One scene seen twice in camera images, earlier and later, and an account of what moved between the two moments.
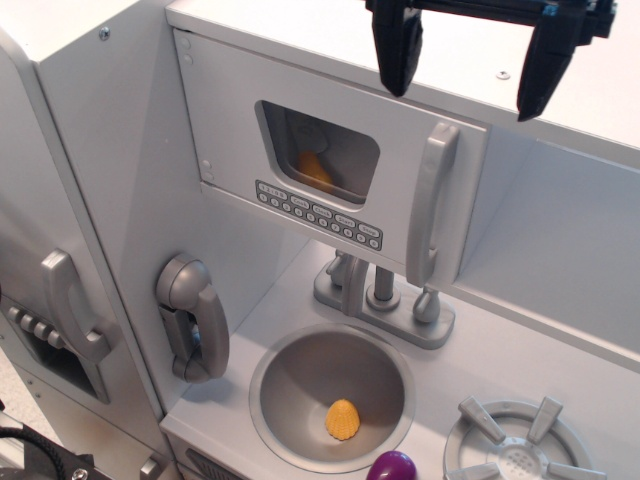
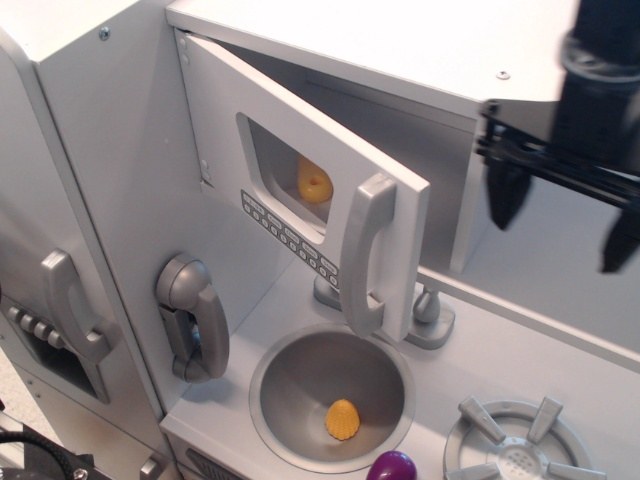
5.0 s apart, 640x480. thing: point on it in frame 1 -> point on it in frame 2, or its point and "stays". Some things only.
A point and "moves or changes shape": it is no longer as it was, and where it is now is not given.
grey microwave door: [333, 156] moves or changes shape
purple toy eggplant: [393, 465] stays
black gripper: [399, 34] -> [516, 148]
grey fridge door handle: [90, 346] stays
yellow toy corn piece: [342, 420] stays
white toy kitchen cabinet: [226, 253] stays
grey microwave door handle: [438, 156] -> [369, 196]
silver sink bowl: [305, 372] stays
